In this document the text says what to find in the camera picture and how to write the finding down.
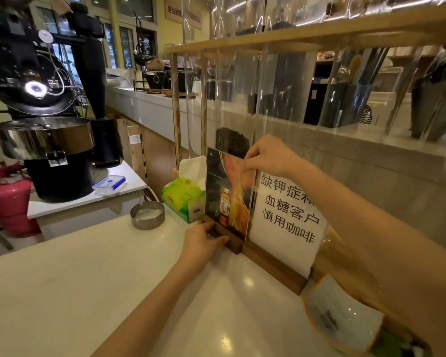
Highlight person's right hand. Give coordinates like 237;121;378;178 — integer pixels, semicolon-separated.
243;134;302;179

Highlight person's left hand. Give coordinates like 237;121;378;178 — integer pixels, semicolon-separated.
178;221;230;274

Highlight small wooden sign base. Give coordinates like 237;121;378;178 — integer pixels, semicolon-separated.
198;214;244;255

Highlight dark acrylic drink advert sign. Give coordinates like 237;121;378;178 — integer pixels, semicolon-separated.
205;147;257;242

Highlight person's right forearm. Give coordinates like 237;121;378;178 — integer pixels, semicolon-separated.
290;156;446;357

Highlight person's left forearm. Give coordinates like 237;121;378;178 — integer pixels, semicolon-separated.
91;256;223;357

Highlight dark coffee beans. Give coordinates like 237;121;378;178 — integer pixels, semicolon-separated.
216;126;251;159

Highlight green tissue box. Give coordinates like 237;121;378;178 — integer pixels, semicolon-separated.
162;177;207;224

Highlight long wooden sign base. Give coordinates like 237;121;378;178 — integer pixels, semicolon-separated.
242;239;309;296

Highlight white tissue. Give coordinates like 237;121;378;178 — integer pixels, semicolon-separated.
178;155;207;191

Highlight white paper notice sign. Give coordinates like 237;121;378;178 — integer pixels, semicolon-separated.
249;169;328;279

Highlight round metal ashtray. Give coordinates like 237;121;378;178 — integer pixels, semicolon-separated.
130;201;166;231

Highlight row of clear acrylic tubes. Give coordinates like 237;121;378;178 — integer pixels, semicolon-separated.
182;0;446;160

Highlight black machine box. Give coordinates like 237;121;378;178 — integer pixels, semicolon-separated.
304;61;357;127

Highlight leaning wooden boards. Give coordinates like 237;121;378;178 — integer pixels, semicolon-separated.
117;118;148;183

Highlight clear container with blue lid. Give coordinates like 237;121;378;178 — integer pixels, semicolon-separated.
92;175;128;197

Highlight white cabinet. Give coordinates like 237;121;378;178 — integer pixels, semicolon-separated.
27;160;149;241

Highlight brown teapot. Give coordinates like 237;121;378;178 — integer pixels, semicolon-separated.
145;56;166;73

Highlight white appliance with fan grille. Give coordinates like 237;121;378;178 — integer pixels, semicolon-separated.
358;91;413;127

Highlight wooden dispenser rack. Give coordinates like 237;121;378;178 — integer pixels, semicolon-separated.
165;3;446;173

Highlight white ceramic dish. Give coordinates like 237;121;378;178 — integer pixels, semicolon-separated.
302;273;386;356

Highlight black iron kettle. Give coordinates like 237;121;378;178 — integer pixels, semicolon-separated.
133;40;153;67

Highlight black chaff collector column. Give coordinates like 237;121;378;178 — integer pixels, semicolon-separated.
65;1;122;168

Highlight steel roaster cooling tray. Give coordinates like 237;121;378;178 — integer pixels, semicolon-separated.
0;117;96;161

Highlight pink gas cylinder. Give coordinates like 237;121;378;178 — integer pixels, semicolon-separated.
0;161;41;238

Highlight black coffee roaster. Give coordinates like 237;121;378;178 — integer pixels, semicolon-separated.
0;0;97;203

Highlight beige wall banner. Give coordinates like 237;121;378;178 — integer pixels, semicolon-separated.
164;0;203;31

